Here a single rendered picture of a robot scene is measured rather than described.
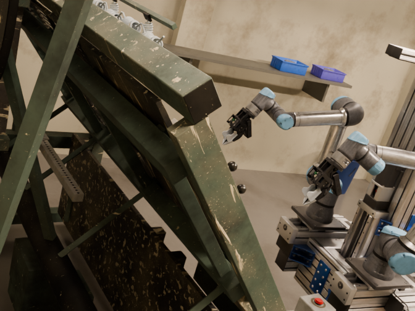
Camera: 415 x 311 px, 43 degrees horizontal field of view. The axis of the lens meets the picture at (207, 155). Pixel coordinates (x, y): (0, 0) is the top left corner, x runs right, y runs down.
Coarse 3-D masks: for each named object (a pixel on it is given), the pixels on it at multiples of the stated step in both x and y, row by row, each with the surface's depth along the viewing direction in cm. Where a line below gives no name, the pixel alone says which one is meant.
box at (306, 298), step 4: (300, 296) 228; (304, 296) 228; (308, 296) 229; (312, 296) 230; (316, 296) 231; (320, 296) 232; (300, 300) 227; (304, 300) 226; (308, 300) 227; (324, 300) 230; (296, 304) 229; (300, 304) 227; (304, 304) 225; (308, 304) 224; (312, 304) 224; (316, 304) 225; (328, 304) 228; (296, 308) 229; (300, 308) 227; (304, 308) 225; (308, 308) 223; (312, 308) 222; (316, 308) 223; (320, 308) 223; (324, 308) 224; (328, 308) 225; (332, 308) 226
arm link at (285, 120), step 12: (348, 108) 263; (360, 108) 265; (276, 120) 257; (288, 120) 253; (300, 120) 257; (312, 120) 258; (324, 120) 259; (336, 120) 261; (348, 120) 261; (360, 120) 265
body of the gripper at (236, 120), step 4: (244, 108) 263; (240, 112) 265; (244, 112) 264; (248, 112) 263; (232, 116) 265; (236, 116) 264; (240, 116) 264; (244, 116) 263; (248, 116) 265; (252, 116) 264; (232, 120) 266; (236, 120) 263; (240, 120) 261; (244, 120) 265; (232, 124) 264; (236, 124) 262; (240, 124) 263; (244, 124) 263; (236, 128) 262; (240, 128) 265; (244, 128) 266; (240, 132) 266; (244, 132) 267
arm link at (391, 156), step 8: (368, 144) 222; (376, 144) 225; (376, 152) 221; (384, 152) 221; (392, 152) 221; (400, 152) 222; (408, 152) 222; (384, 160) 222; (392, 160) 221; (400, 160) 221; (408, 160) 221
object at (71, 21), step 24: (72, 0) 113; (72, 24) 114; (48, 48) 116; (72, 48) 118; (48, 72) 117; (48, 96) 118; (24, 120) 120; (48, 120) 123; (24, 144) 121; (24, 168) 123; (0, 192) 125; (0, 216) 126; (48, 216) 246; (0, 240) 129; (216, 288) 197
